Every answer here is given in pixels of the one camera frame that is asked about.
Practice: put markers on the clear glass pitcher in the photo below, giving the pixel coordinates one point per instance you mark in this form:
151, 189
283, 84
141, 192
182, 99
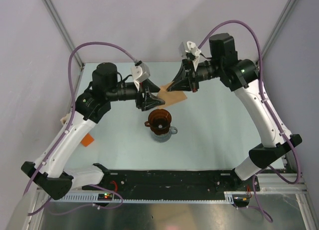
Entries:
164, 137

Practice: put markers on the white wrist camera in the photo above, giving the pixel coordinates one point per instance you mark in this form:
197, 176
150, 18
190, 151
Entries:
140, 73
189, 50

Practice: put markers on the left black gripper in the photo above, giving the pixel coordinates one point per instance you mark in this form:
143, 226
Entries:
148, 102

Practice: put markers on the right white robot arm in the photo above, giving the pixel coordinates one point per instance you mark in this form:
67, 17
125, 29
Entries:
242, 78

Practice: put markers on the aluminium frame rail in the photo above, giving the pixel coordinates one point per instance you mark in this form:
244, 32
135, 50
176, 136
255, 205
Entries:
279, 182

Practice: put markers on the orange coffee filter box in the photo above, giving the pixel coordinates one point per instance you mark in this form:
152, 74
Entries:
87, 139

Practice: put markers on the brown paper coffee filter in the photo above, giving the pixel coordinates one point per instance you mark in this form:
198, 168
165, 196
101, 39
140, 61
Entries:
170, 97

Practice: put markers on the amber glass coffee dripper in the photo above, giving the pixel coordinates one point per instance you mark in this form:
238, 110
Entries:
159, 121

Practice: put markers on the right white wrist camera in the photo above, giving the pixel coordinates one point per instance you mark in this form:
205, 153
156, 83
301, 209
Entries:
189, 50

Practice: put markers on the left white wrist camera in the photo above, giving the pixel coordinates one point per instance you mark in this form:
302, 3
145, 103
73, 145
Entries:
140, 73

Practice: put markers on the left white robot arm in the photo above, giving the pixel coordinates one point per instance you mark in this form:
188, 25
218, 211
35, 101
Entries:
48, 171

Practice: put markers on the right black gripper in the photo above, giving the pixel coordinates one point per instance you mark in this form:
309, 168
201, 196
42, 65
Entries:
190, 79

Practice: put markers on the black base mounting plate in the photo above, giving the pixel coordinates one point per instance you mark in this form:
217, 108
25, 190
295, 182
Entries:
174, 185

